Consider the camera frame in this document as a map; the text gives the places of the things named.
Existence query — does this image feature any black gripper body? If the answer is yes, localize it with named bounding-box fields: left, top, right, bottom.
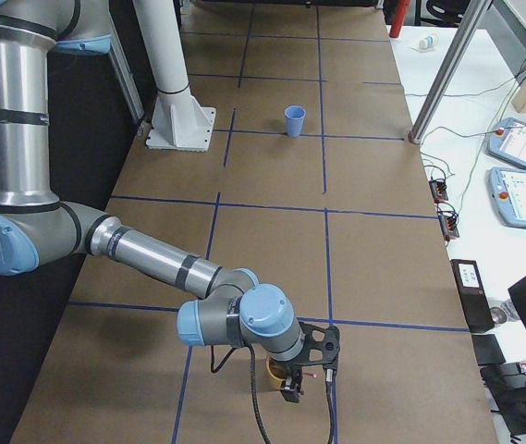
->
left=271, top=353, right=309, bottom=382

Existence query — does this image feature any blue ribbed cup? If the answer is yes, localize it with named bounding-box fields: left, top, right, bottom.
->
left=284, top=105, right=307, bottom=138

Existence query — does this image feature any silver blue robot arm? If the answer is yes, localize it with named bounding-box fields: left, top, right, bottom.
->
left=0, top=1, right=310, bottom=402

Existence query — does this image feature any yellow cup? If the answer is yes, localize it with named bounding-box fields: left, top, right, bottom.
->
left=265, top=355, right=287, bottom=391

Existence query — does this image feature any black box with label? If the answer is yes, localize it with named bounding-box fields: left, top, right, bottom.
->
left=450, top=259, right=495, bottom=333

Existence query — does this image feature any lower orange black adapter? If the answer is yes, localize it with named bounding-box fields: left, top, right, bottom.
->
left=437, top=210, right=459, bottom=241

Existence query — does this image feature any orange black adapter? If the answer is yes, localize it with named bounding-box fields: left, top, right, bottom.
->
left=429, top=179, right=448, bottom=204
left=437, top=210, right=459, bottom=241

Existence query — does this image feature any upper orange black adapter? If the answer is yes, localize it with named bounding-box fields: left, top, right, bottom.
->
left=429, top=179, right=448, bottom=204

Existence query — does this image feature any lower teach pendant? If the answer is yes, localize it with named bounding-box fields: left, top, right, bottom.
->
left=488, top=167, right=526, bottom=228

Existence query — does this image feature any teach pendant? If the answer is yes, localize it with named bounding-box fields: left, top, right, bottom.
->
left=488, top=167, right=526, bottom=228
left=487, top=117, right=526, bottom=169

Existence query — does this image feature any upper teach pendant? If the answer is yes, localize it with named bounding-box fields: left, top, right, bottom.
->
left=487, top=117, right=526, bottom=169

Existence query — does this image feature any white bottle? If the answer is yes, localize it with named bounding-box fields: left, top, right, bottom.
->
left=417, top=34, right=438, bottom=52

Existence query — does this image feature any red cylinder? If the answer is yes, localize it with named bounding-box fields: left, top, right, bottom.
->
left=389, top=0, right=410, bottom=39

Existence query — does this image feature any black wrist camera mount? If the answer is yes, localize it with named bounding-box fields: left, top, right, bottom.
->
left=295, top=322, right=340, bottom=383

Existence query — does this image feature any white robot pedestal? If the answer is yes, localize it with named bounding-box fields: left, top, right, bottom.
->
left=133, top=0, right=216, bottom=152

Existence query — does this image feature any aluminium rail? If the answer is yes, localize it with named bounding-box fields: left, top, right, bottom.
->
left=108, top=32, right=144, bottom=124

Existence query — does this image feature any green cable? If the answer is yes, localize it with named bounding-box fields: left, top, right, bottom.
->
left=403, top=59, right=526, bottom=204

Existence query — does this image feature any aluminium frame post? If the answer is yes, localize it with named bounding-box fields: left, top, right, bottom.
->
left=409, top=0, right=491, bottom=145

